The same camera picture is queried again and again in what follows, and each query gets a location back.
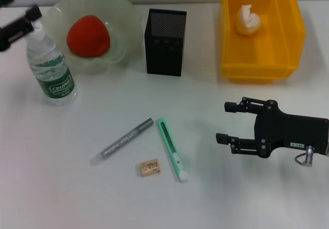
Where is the silver grey pen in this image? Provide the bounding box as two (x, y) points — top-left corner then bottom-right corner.
(90, 118), (154, 166)

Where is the pale green glass fruit bowl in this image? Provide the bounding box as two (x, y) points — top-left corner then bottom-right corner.
(41, 0), (144, 75)

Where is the red-orange fruit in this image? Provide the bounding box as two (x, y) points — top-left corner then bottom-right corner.
(66, 14), (112, 58)

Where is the yellow plastic bin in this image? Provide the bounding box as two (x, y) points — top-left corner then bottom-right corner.
(218, 0), (307, 83)

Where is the black mesh pen holder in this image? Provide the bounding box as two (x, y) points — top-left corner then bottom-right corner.
(143, 8), (188, 78)

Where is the white paper ball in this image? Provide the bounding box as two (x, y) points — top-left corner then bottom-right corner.
(235, 4), (263, 36)

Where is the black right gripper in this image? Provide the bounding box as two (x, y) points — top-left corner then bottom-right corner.
(215, 97), (329, 159)

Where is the green utility knife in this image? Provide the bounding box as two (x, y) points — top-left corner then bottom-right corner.
(156, 117), (189, 183)

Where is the right arm connector with cable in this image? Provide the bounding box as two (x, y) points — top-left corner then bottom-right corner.
(294, 145), (316, 167)

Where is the clear water bottle green label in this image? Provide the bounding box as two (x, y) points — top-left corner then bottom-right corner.
(25, 17), (79, 106)

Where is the tan eraser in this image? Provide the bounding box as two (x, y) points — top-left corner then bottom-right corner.
(139, 158), (162, 178)

